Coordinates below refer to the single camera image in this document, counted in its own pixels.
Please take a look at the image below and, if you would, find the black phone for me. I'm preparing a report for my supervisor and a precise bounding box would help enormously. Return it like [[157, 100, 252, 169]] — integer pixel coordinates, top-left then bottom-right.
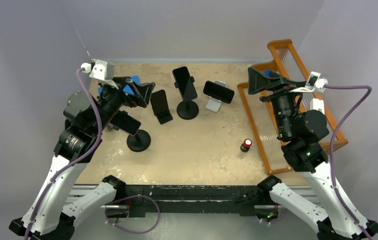
[[203, 80, 235, 104], [172, 66, 198, 101], [150, 89, 169, 116]]

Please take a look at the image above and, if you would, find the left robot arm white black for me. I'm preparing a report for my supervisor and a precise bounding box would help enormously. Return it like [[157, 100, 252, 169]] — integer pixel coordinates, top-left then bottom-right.
[[9, 77, 155, 240]]

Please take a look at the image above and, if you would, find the black phone on folding stand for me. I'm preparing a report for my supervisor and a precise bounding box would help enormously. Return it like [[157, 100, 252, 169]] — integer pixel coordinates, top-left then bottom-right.
[[150, 89, 169, 116]]

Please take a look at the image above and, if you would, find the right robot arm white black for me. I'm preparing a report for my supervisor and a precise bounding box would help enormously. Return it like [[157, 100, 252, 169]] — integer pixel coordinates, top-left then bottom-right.
[[248, 67, 378, 240]]

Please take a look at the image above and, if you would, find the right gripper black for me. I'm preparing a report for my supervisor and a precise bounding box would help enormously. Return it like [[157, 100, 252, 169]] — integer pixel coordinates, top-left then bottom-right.
[[246, 67, 305, 139]]

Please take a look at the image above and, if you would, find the purple cable loop front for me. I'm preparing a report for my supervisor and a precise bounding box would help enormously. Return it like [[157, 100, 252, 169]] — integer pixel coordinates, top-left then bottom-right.
[[104, 194, 162, 235]]

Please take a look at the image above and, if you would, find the black phone on silver stand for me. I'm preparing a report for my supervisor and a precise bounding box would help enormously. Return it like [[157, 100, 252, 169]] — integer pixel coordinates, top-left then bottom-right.
[[203, 80, 235, 104]]

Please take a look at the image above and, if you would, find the black round-base stand left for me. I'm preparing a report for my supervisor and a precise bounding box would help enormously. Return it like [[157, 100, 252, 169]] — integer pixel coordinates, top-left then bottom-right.
[[126, 129, 151, 153]]

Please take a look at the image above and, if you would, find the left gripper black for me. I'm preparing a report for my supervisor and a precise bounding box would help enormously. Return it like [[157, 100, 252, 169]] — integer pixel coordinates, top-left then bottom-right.
[[92, 75, 153, 134]]

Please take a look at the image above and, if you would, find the white clip on rack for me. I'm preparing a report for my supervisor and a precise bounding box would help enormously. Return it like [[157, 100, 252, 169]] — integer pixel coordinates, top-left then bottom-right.
[[310, 98, 325, 115]]

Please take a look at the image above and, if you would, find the black round-base pole stand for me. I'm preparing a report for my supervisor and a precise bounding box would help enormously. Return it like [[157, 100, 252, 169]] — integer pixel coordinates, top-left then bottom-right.
[[174, 76, 199, 120]]

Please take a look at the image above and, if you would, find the black base frame rail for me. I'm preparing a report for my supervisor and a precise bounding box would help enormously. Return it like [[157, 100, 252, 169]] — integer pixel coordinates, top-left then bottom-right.
[[123, 184, 275, 218]]

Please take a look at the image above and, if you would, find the silver phone stand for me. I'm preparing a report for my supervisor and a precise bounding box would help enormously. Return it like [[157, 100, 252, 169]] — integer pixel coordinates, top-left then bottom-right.
[[205, 80, 228, 113]]

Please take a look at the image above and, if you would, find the orange wooden rack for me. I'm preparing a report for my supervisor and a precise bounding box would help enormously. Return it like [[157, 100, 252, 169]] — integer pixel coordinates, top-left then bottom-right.
[[238, 39, 348, 175]]

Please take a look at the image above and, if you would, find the purple-cased phone on stand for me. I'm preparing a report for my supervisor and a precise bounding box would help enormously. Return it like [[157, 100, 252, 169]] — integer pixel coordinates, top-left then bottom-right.
[[110, 110, 141, 136]]

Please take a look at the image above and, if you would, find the black folding phone stand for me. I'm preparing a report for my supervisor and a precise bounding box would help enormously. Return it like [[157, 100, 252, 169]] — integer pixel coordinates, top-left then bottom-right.
[[156, 111, 173, 125]]

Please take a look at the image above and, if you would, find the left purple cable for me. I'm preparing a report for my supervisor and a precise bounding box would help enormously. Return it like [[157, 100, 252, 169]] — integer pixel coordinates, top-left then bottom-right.
[[23, 67, 104, 240]]

